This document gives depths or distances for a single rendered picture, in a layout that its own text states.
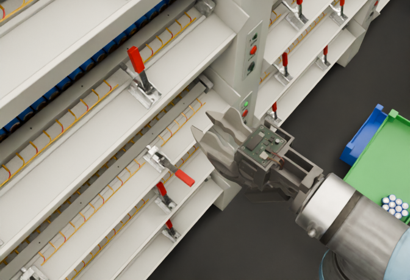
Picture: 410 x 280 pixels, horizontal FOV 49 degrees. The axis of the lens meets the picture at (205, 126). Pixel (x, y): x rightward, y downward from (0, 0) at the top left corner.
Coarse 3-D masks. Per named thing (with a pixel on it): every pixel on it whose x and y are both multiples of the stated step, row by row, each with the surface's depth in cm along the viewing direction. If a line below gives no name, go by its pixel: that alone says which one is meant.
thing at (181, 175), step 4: (164, 156) 76; (160, 160) 76; (164, 160) 77; (164, 164) 76; (168, 164) 76; (172, 164) 76; (168, 168) 76; (172, 168) 76; (176, 168) 76; (176, 172) 75; (180, 172) 75; (176, 176) 76; (180, 176) 75; (184, 176) 75; (188, 176) 75; (184, 180) 75; (188, 180) 75; (192, 180) 75; (188, 184) 74; (192, 184) 75
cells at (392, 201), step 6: (384, 198) 124; (390, 198) 123; (384, 204) 123; (390, 204) 123; (396, 204) 124; (402, 204) 122; (390, 210) 122; (396, 210) 122; (402, 210) 122; (396, 216) 122
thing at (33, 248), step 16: (192, 96) 82; (176, 112) 80; (160, 128) 78; (144, 144) 76; (128, 160) 75; (112, 176) 73; (96, 192) 72; (80, 208) 70; (64, 224) 69; (32, 240) 67; (48, 240) 68; (16, 256) 66; (32, 256) 66; (0, 272) 65; (16, 272) 65
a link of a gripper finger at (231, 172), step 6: (210, 156) 70; (210, 162) 71; (216, 162) 70; (222, 162) 69; (234, 162) 69; (216, 168) 70; (222, 168) 69; (228, 168) 69; (234, 168) 69; (222, 174) 69; (228, 174) 68; (234, 174) 68; (234, 180) 69; (240, 180) 68; (240, 186) 69
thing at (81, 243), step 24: (216, 96) 86; (192, 120) 83; (168, 144) 80; (192, 144) 81; (144, 168) 78; (120, 192) 75; (144, 192) 76; (96, 216) 73; (120, 216) 74; (72, 240) 71; (96, 240) 72; (48, 264) 69; (72, 264) 70
